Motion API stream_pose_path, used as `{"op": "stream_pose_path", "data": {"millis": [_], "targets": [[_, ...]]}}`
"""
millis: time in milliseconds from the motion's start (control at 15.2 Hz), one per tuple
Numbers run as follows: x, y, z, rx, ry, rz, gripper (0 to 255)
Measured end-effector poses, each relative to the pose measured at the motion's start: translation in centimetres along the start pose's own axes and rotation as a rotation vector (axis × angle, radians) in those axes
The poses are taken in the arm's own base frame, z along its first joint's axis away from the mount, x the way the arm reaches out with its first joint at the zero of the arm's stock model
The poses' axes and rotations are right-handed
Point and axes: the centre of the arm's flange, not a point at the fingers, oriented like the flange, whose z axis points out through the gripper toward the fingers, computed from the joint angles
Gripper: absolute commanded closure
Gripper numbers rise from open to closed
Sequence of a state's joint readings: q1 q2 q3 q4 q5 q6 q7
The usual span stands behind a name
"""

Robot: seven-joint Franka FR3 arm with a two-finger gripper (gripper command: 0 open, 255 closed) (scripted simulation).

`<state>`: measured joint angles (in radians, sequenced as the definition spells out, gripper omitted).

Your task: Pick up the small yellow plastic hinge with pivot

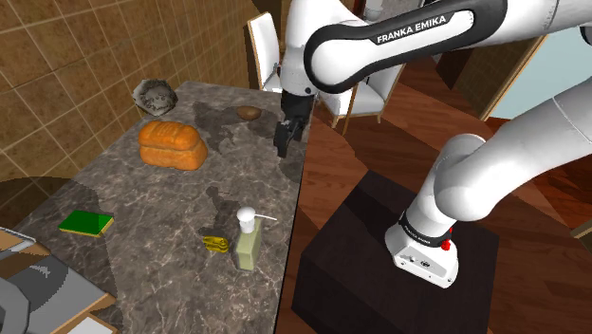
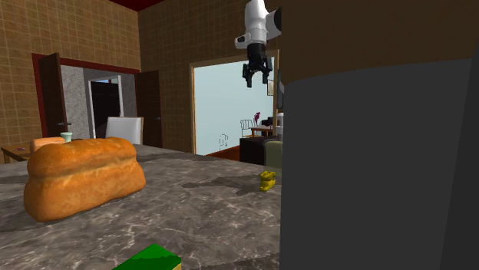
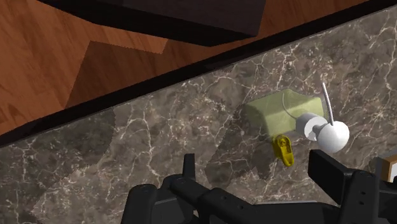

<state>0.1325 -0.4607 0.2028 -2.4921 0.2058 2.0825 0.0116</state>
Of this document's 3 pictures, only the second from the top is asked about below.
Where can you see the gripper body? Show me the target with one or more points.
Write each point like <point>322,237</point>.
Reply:
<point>256,56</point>

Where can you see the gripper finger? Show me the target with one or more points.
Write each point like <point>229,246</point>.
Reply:
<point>248,77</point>
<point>267,71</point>

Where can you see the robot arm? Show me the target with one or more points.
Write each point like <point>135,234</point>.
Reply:
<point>257,20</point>

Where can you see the dark cabinet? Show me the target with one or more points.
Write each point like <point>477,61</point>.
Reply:
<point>251,150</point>

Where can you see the olive green armchair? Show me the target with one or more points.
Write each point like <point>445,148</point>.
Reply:
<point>274,154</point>

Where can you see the dark brown door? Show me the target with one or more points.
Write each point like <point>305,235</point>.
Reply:
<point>149,108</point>
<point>52,97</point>

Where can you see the small yellow bear figure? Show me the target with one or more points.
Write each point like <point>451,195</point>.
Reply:
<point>267,181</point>

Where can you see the large brown and grey block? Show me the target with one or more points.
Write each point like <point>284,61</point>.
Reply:
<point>374,168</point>

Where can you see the pale green cup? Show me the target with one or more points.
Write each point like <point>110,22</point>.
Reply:
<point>66,137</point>

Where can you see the large brown bread loaf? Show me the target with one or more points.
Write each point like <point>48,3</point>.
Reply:
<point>82,175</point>

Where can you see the green and yellow block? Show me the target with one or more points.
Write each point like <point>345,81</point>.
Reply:
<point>153,260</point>

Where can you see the orange rounded block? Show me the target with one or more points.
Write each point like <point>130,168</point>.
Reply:
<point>44,143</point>

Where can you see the wooden side table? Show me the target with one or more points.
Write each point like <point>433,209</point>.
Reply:
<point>11,152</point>

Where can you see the wall picture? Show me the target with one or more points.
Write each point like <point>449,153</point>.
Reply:
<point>270,87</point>

